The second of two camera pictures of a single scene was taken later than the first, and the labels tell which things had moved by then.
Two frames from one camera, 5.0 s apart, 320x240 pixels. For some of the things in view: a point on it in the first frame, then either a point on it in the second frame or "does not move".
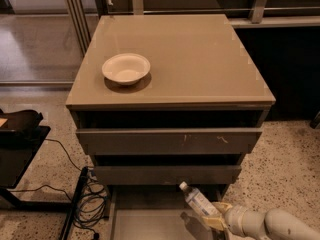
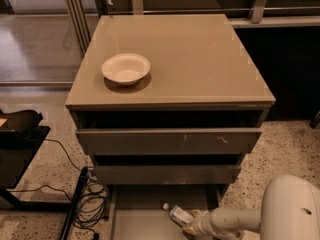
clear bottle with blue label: [198, 202] to [179, 215]
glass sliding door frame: [78, 16] does not move
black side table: [21, 137] does not move
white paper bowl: [125, 68] does not move
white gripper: [235, 218] to [202, 223]
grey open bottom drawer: [159, 212] does not move
